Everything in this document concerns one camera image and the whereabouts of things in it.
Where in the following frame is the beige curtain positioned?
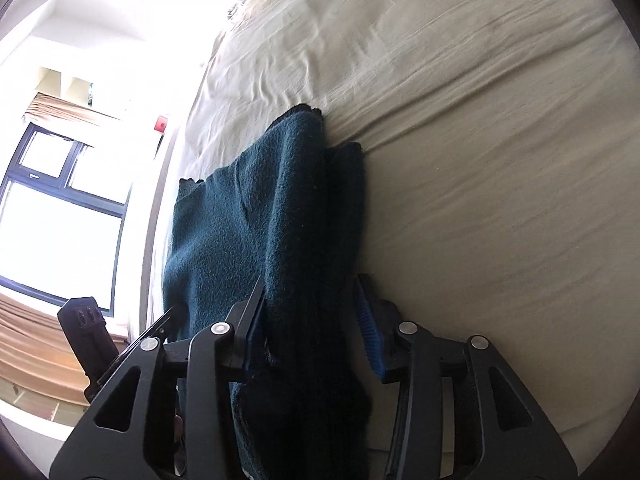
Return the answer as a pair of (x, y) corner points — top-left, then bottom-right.
(22, 91), (123, 125)
(0, 291), (132, 413)

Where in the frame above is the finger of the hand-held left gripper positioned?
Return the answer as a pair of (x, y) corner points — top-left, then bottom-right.
(102, 304), (177, 386)

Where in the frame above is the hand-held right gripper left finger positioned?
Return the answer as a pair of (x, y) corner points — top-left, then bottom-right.
(50, 277), (267, 480)

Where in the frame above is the dark teal knit sweater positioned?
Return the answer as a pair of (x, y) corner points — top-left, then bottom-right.
(162, 103), (373, 480)

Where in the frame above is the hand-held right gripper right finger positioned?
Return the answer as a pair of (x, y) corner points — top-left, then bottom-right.
(354, 274), (581, 480)

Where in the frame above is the bed with beige sheet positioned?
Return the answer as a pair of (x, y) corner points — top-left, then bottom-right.
(150, 0), (640, 461)

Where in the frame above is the dark framed window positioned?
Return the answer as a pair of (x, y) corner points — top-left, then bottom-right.
(0, 122), (135, 311)

